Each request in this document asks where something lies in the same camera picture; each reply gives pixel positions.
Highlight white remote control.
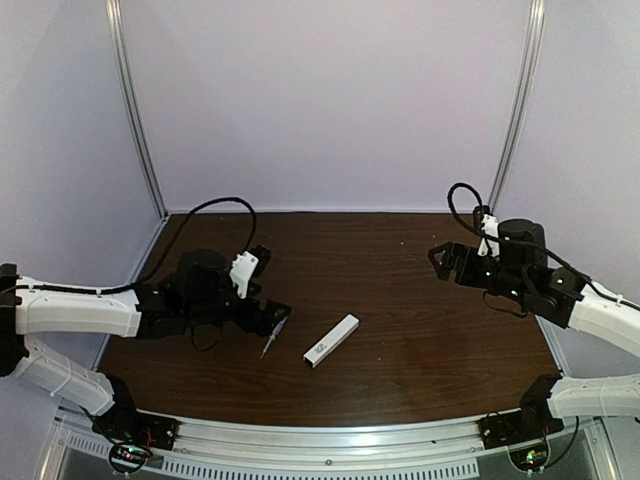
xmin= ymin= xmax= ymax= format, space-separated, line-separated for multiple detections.
xmin=303 ymin=314 xmax=360 ymax=369

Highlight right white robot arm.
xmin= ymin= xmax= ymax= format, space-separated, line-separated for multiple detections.
xmin=427 ymin=215 xmax=639 ymax=435

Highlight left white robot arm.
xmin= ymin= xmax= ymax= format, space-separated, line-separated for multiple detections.
xmin=1 ymin=246 xmax=291 ymax=439

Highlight small metal screwdriver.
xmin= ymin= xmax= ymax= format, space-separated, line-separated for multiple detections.
xmin=260 ymin=317 xmax=288 ymax=360

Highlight right black cable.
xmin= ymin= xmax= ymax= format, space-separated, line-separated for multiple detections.
xmin=447 ymin=182 xmax=501 ymax=241

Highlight black cable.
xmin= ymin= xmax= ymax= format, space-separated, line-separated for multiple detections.
xmin=447 ymin=182 xmax=501 ymax=241
xmin=149 ymin=196 xmax=258 ymax=291

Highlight left black cable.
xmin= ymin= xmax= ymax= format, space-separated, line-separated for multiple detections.
xmin=149 ymin=196 xmax=258 ymax=291

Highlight right aluminium frame post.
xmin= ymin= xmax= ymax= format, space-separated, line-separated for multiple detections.
xmin=489 ymin=0 xmax=546 ymax=210

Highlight aluminium frame post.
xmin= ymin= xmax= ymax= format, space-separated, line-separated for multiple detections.
xmin=105 ymin=0 xmax=168 ymax=219
xmin=489 ymin=0 xmax=546 ymax=210

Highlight front aluminium rail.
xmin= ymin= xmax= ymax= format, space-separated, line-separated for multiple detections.
xmin=49 ymin=404 xmax=611 ymax=480

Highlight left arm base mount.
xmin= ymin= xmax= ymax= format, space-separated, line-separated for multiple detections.
xmin=87 ymin=411 xmax=181 ymax=477

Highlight left aluminium frame post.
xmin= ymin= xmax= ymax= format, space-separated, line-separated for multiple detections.
xmin=105 ymin=0 xmax=168 ymax=219

